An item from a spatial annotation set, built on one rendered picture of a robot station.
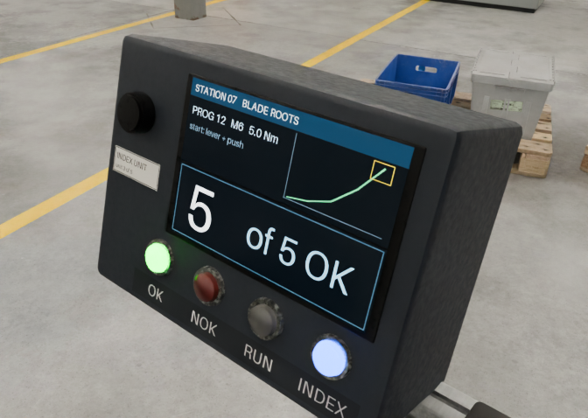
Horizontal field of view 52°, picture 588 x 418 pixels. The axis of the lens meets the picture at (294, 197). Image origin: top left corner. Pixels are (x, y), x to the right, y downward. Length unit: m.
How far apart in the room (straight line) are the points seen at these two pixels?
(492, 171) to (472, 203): 0.03
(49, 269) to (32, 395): 0.63
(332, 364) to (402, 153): 0.12
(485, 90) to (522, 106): 0.21
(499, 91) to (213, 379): 2.13
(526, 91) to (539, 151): 0.31
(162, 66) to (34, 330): 1.82
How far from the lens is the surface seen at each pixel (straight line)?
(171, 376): 1.93
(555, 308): 2.39
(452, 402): 0.43
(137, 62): 0.44
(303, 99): 0.34
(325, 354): 0.35
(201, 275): 0.40
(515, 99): 3.32
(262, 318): 0.37
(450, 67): 3.89
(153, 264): 0.43
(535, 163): 3.31
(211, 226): 0.39
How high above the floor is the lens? 1.36
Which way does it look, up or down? 29 degrees down
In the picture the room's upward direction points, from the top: 2 degrees clockwise
